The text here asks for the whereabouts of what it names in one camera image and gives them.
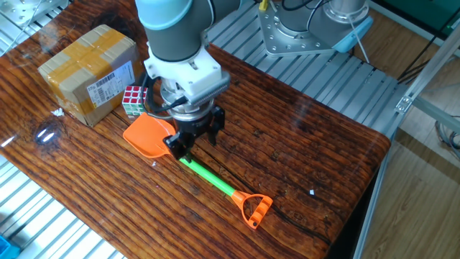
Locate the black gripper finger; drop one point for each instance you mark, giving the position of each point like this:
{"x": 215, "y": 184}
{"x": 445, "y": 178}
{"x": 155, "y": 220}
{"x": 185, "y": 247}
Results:
{"x": 219, "y": 120}
{"x": 178, "y": 147}

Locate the yellow clip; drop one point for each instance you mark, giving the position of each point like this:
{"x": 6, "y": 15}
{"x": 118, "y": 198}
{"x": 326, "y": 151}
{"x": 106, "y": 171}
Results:
{"x": 263, "y": 4}

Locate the aluminium frame post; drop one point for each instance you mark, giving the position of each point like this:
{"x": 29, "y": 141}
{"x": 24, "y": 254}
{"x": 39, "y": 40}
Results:
{"x": 431, "y": 64}

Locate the cardboard box with yellow tape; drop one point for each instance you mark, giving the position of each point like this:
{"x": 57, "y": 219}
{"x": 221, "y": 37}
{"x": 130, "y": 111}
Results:
{"x": 82, "y": 61}

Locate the bare aluminium mounting plate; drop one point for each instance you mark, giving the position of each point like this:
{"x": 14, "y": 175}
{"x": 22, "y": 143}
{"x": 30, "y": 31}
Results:
{"x": 21, "y": 9}

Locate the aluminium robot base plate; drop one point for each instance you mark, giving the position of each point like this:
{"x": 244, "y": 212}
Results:
{"x": 273, "y": 32}

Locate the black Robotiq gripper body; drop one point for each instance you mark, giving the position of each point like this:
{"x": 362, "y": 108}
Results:
{"x": 196, "y": 126}

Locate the orange toy shovel green shaft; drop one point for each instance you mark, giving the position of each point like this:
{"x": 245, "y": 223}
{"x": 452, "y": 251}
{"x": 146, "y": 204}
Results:
{"x": 147, "y": 135}

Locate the aluminium frame rail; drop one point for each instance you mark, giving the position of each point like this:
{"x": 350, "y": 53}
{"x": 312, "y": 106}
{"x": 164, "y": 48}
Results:
{"x": 442, "y": 113}

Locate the glossy wood-grain table mat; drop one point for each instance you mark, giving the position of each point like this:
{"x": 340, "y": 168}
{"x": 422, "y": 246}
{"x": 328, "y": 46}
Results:
{"x": 179, "y": 216}

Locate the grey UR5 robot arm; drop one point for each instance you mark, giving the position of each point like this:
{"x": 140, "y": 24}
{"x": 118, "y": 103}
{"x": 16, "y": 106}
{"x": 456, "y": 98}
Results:
{"x": 172, "y": 32}

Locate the white Rubik's cube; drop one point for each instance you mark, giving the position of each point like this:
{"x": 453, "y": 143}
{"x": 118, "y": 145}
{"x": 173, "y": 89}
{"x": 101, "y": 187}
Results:
{"x": 131, "y": 99}

